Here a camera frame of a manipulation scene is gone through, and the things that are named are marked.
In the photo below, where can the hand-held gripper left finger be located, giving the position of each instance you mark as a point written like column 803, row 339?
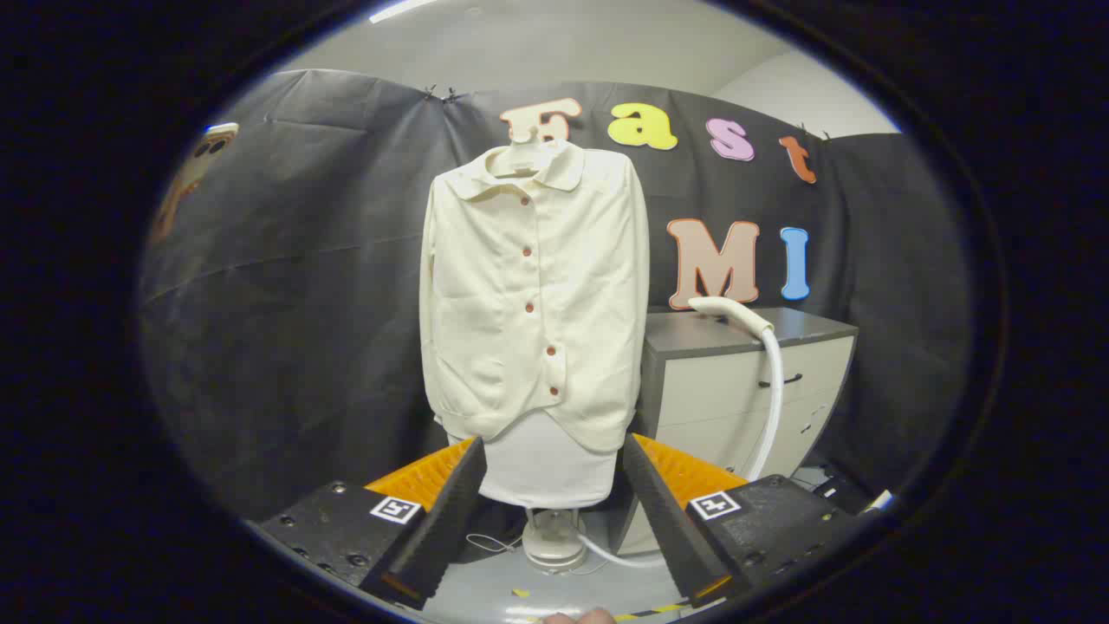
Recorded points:
column 450, row 511

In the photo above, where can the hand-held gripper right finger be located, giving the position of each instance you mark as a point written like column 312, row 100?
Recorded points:
column 663, row 511

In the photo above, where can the black backdrop cloth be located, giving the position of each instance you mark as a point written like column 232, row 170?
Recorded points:
column 303, row 303

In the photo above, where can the white clothes hanger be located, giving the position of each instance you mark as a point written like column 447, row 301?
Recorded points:
column 522, row 154

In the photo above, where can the white cabinet with grey top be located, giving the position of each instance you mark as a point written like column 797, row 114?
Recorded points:
column 719, row 399

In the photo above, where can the cream button-up shirt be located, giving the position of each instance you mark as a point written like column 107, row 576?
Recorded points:
column 520, row 295

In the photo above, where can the ceiling strip light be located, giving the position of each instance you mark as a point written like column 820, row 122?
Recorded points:
column 398, row 9

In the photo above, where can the white steamer base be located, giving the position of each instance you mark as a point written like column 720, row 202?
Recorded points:
column 553, row 542

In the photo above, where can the black box on floor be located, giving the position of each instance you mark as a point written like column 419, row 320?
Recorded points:
column 853, row 494

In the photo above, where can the orange cartoon wall cutout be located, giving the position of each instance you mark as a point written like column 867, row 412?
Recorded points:
column 186, row 178

